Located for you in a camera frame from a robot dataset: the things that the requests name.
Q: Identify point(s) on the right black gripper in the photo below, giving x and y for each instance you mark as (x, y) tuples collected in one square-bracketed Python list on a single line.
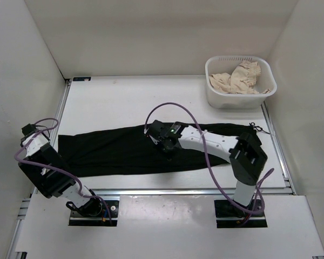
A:
[(159, 142)]

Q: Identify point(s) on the black trousers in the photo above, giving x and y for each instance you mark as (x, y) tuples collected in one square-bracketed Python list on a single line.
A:
[(128, 151)]

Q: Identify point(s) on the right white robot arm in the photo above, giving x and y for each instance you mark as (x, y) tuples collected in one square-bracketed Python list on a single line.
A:
[(243, 153)]

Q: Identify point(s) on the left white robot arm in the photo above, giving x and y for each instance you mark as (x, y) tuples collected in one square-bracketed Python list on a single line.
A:
[(42, 165)]

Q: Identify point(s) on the beige trousers in basket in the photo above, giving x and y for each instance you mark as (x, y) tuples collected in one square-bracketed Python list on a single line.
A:
[(241, 81)]

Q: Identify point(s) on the white plastic basket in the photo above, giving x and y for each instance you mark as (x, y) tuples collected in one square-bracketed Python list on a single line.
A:
[(266, 83)]

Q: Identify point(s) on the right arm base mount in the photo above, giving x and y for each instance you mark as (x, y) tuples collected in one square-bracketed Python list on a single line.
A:
[(228, 217)]

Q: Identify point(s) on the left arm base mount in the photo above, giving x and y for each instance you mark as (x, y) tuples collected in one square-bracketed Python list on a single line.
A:
[(102, 213)]

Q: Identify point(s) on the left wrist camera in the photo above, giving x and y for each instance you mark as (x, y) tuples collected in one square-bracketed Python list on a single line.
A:
[(29, 130)]

